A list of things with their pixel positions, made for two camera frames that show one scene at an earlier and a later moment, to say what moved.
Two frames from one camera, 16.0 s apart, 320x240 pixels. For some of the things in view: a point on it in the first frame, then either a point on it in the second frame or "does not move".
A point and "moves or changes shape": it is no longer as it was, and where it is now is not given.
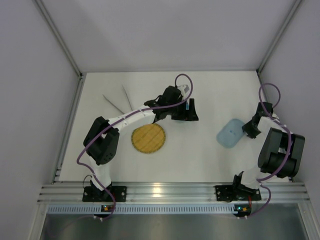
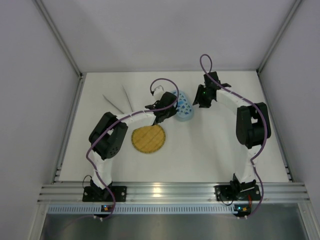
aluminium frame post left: x=56 y=32 does not move
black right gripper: x=250 y=129 → x=203 y=99
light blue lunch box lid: x=230 y=133 moves or changes shape
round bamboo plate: x=148 y=138 does not move
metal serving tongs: x=128 y=97 does not move
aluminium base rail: x=171 y=192 does not move
